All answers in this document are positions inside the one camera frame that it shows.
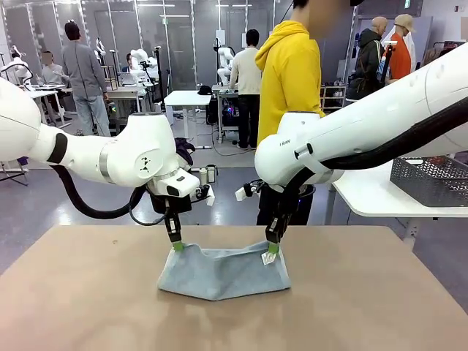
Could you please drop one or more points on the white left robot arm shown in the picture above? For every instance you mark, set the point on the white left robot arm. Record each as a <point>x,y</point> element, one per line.
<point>139,146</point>

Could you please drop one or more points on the light blue towel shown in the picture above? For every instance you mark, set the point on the light blue towel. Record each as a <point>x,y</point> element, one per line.
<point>219,274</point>

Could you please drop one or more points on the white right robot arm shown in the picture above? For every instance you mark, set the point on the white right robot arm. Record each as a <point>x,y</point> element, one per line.
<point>365,120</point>

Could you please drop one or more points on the white height-adjustable desk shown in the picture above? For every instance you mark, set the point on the white height-adjustable desk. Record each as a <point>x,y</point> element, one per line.
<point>186,98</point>
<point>44,93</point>

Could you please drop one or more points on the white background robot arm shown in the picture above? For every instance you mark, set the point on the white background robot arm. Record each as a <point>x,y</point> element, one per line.
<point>140,56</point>
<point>225,73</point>
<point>22,69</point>

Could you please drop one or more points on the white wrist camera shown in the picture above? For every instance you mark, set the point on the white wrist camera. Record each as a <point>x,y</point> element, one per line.
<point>209,200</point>
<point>241,195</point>

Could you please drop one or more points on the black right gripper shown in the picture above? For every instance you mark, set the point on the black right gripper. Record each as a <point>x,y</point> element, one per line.
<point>279,210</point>

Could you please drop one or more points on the black cap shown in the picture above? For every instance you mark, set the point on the black cap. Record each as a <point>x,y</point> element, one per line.
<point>204,90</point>

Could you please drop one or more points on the clothes rack with coats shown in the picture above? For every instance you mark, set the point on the clothes rack with coats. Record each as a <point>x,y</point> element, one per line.
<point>433,55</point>

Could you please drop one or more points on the mannequin in dark jacket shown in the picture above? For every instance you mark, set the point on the mannequin in dark jacket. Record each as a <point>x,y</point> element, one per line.
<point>367,58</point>

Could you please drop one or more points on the person in yellow hoodie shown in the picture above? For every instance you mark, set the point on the person in yellow hoodie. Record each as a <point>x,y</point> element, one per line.
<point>289,73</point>

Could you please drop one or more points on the white bottle black lid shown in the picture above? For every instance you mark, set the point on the white bottle black lid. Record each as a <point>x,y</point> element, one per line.
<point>211,173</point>

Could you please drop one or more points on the seated person dark hair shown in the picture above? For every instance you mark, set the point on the seated person dark hair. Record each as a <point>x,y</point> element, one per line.
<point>128,64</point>

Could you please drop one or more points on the white rectangular table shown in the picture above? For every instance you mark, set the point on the white rectangular table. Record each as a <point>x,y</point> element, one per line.
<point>373,197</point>

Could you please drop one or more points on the person in grey sweater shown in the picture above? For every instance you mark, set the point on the person in grey sweater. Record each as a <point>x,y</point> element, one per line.
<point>84,73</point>

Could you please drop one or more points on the person in white cardigan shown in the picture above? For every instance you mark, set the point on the person in white cardigan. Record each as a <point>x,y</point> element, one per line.
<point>246,73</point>

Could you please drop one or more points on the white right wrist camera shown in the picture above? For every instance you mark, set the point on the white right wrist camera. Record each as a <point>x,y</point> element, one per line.
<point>241,195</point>

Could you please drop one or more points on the white metal workbench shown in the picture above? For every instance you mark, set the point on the white metal workbench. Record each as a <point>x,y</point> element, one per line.
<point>124,91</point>

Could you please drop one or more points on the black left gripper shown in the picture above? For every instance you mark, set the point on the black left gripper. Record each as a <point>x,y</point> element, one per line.
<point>161,204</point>

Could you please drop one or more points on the seated person light shirt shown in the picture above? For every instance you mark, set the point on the seated person light shirt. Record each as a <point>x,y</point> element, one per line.
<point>53,73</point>

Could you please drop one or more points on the mannequin with orange garment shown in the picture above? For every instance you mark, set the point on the mannequin with orange garment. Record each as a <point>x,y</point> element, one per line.
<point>398,58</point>

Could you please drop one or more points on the grey plastic basket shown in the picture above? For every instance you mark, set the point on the grey plastic basket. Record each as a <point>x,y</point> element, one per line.
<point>428,183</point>

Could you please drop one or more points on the wooden shoe rack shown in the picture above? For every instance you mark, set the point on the wooden shoe rack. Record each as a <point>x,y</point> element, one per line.
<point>334,97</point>

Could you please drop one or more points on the computer tower with lights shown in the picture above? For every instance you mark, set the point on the computer tower with lights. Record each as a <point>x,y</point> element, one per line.
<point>228,109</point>

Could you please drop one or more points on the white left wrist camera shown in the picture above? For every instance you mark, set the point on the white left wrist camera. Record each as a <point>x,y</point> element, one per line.
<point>209,200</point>

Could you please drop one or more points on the black tripod pole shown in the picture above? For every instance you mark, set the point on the black tripod pole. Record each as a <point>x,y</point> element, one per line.
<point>159,73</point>

